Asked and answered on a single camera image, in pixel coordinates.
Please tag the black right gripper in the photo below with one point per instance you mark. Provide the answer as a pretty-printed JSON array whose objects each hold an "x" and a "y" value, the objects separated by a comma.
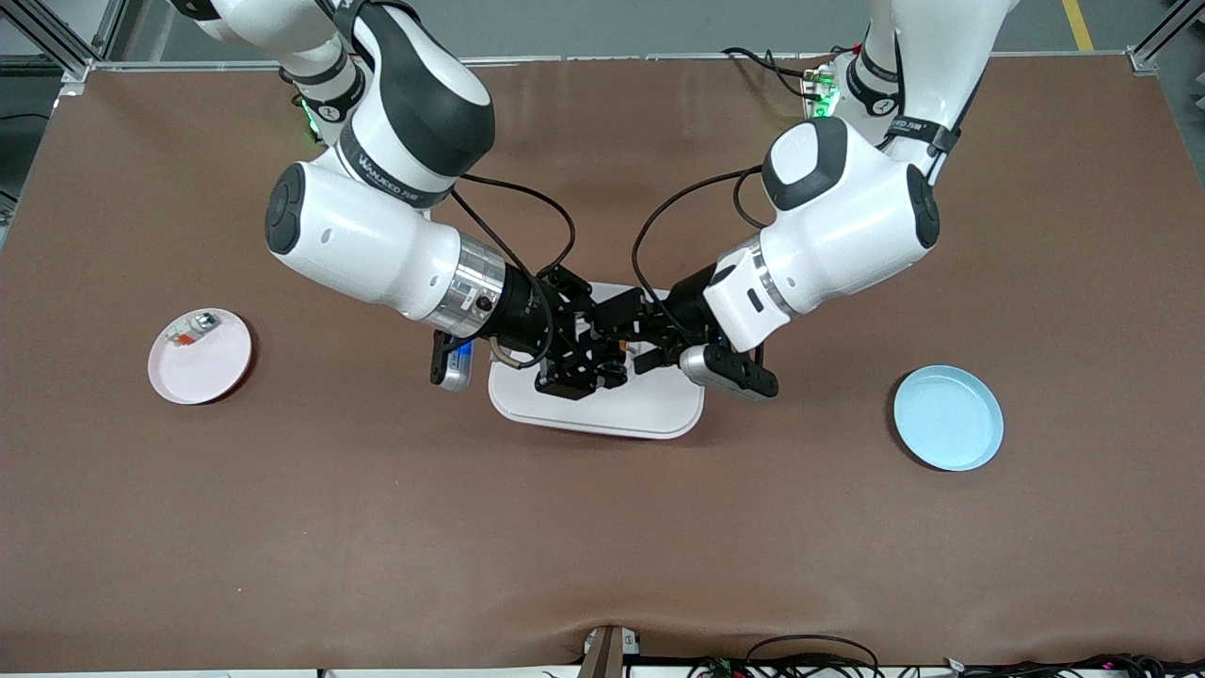
[{"x": 525, "y": 312}]

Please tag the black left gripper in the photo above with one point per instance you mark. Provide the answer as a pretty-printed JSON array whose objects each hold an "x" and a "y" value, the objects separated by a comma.
[{"x": 684, "y": 304}]

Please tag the orange black push-button switch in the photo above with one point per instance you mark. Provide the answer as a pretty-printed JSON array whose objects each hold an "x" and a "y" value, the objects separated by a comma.
[{"x": 623, "y": 350}]

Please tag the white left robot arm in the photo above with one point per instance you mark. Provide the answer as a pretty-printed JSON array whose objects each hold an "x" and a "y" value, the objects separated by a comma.
[{"x": 847, "y": 217}]

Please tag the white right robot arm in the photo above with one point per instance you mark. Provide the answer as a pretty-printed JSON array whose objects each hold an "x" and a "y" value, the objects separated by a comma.
[{"x": 377, "y": 245}]

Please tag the white lidded storage box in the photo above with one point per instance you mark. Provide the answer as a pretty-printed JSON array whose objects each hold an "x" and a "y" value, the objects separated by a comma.
[{"x": 621, "y": 414}]

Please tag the light blue round plate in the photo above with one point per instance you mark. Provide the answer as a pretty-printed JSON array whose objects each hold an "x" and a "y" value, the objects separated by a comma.
[{"x": 946, "y": 424}]

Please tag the white round plate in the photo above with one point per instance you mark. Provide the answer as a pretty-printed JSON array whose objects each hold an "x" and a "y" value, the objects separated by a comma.
[{"x": 202, "y": 377}]

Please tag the small white orange component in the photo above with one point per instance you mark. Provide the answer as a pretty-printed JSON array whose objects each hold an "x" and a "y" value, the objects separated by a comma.
[{"x": 193, "y": 328}]

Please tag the silver table edge rail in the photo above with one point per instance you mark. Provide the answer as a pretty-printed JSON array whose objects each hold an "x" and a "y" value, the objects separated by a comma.
[{"x": 612, "y": 57}]

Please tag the brown metal table bracket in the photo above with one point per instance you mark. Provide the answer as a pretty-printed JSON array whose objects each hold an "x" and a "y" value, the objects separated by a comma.
[{"x": 607, "y": 654}]

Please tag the aluminium frame beams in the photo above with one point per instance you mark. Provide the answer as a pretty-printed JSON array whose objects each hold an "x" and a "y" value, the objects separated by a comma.
[
  {"x": 1163, "y": 31},
  {"x": 111, "y": 28}
]

